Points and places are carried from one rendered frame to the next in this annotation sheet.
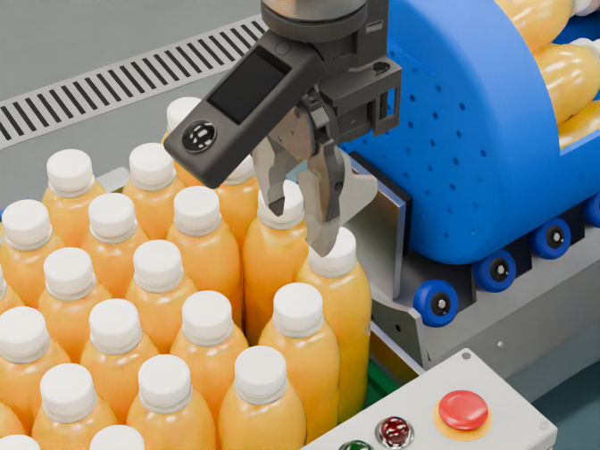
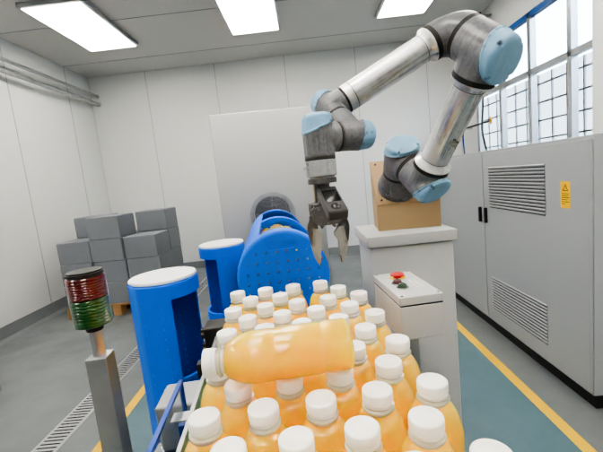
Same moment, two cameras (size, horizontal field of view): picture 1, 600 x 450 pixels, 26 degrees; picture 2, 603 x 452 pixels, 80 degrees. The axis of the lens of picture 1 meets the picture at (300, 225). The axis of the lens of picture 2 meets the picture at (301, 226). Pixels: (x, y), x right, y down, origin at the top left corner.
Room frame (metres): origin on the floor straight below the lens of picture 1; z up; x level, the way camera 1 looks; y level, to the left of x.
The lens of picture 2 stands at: (0.30, 0.78, 1.38)
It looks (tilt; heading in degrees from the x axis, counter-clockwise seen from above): 7 degrees down; 302
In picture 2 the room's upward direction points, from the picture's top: 6 degrees counter-clockwise
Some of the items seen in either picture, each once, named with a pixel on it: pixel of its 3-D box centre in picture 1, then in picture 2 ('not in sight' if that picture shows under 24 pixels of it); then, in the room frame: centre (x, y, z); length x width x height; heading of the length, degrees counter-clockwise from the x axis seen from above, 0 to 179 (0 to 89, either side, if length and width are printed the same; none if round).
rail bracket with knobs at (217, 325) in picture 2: not in sight; (221, 339); (1.05, 0.09, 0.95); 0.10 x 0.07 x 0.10; 37
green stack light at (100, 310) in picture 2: not in sight; (91, 310); (0.98, 0.45, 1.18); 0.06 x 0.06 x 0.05
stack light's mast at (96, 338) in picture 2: not in sight; (91, 313); (0.98, 0.45, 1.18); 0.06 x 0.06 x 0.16
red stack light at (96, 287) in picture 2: not in sight; (86, 286); (0.98, 0.45, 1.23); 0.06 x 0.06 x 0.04
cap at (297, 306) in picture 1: (297, 308); (338, 291); (0.71, 0.00, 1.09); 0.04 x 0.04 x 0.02
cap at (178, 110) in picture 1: (187, 118); (238, 296); (0.95, 0.10, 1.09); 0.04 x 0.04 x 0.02
